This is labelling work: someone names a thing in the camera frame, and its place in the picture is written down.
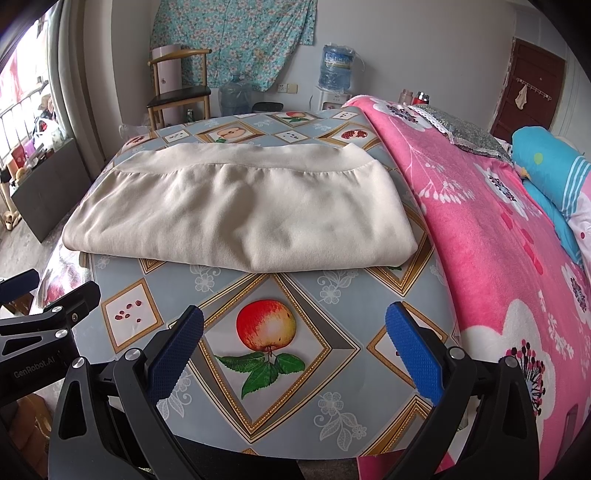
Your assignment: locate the wooden chair with dark seat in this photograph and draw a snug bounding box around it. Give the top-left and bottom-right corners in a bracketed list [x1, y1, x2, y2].
[147, 48, 213, 130]

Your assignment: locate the silver lace-edged cushion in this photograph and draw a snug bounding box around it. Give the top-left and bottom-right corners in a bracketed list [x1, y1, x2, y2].
[411, 104, 513, 162]

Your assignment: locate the white water dispenser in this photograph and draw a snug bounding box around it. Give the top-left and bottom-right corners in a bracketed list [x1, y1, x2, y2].
[316, 85, 352, 112]

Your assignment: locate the dark grey cabinet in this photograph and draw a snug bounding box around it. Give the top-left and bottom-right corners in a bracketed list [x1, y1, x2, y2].
[9, 137, 90, 243]

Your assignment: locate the brown cardboard box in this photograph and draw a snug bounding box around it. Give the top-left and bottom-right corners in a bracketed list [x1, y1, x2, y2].
[0, 392, 54, 446]

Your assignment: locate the brown door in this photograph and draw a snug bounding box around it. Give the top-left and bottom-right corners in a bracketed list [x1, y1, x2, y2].
[489, 38, 566, 139]

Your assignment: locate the grey curtain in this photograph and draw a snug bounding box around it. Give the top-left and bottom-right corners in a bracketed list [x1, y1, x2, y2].
[55, 0, 109, 181]

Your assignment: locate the white plastic bag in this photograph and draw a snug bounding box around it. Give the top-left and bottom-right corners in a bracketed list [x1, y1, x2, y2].
[119, 121, 153, 139]

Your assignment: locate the blue plush pillow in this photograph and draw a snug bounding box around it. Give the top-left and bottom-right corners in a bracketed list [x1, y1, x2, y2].
[512, 126, 591, 266]

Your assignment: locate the fruit print tablecloth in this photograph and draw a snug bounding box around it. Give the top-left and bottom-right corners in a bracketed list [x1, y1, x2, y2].
[32, 108, 462, 457]

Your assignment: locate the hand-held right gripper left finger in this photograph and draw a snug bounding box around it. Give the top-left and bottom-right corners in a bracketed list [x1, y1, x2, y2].
[47, 305, 206, 480]

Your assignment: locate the clear empty water jug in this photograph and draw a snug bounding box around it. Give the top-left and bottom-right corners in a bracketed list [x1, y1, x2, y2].
[218, 75, 254, 118]

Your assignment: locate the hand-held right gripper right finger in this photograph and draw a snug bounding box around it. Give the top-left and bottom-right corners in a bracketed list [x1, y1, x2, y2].
[385, 302, 541, 480]

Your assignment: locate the teal floral wall cloth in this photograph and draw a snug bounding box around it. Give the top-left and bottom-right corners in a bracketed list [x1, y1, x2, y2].
[148, 0, 319, 92]

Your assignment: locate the pile of household clutter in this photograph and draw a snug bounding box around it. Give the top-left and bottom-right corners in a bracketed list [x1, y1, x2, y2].
[0, 80, 65, 185]

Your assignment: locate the cream zip-neck sweatshirt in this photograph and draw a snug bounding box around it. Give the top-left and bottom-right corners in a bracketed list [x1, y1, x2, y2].
[61, 142, 419, 273]

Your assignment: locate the pink floral blanket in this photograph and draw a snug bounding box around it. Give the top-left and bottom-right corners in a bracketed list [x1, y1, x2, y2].
[342, 95, 591, 480]

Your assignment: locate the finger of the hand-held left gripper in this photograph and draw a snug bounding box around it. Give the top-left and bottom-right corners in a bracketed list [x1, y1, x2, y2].
[0, 281, 101, 340]
[0, 270, 40, 305]

